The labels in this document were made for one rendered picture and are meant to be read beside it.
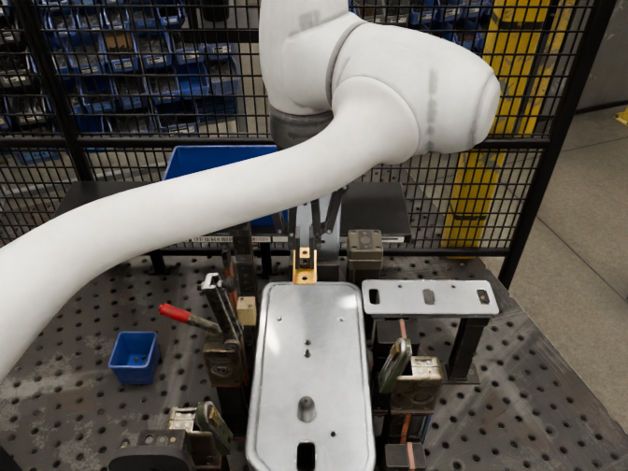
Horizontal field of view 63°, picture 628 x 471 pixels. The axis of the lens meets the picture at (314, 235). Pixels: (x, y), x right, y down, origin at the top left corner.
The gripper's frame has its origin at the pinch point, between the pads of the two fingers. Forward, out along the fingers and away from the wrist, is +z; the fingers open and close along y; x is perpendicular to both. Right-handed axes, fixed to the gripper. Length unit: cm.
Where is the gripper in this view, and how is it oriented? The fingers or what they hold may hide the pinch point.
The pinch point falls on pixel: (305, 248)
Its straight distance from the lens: 83.1
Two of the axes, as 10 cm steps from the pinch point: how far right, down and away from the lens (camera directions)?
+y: 10.0, 0.0, 0.1
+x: 0.0, -6.7, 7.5
